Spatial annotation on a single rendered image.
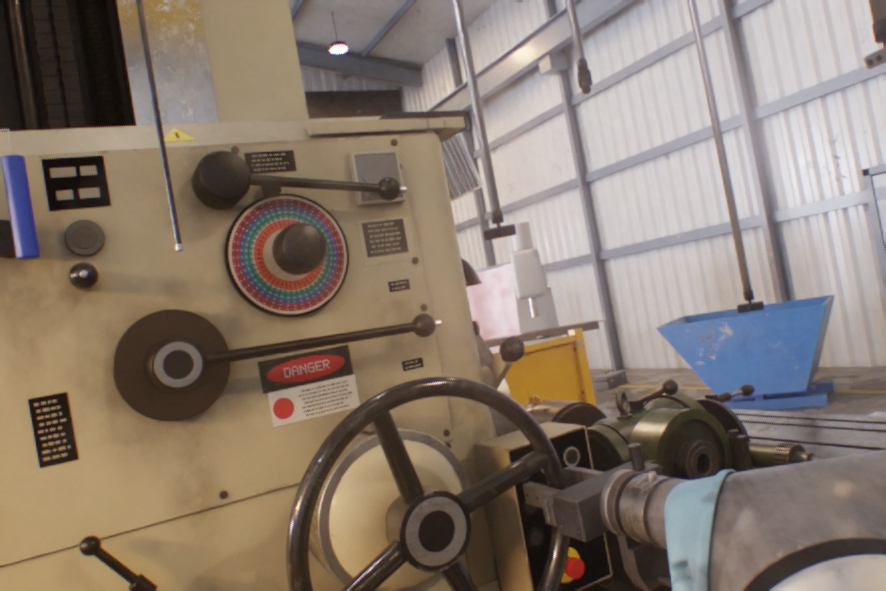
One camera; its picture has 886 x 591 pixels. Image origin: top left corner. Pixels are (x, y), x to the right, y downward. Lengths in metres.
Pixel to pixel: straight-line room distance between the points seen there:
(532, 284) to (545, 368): 3.12
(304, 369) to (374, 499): 0.22
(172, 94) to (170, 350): 0.94
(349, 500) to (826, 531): 0.70
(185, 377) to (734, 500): 0.70
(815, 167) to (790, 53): 1.38
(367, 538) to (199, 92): 1.16
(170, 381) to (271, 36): 1.14
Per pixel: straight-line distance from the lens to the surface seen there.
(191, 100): 1.78
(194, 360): 0.94
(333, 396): 1.06
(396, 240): 1.11
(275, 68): 1.86
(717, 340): 7.30
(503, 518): 1.13
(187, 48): 1.82
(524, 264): 7.22
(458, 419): 1.14
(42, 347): 1.01
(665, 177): 10.75
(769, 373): 7.26
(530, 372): 4.11
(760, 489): 0.39
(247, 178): 1.00
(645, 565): 0.86
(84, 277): 0.94
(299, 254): 0.96
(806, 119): 9.33
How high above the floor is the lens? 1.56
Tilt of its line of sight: 1 degrees up
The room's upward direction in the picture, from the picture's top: 10 degrees counter-clockwise
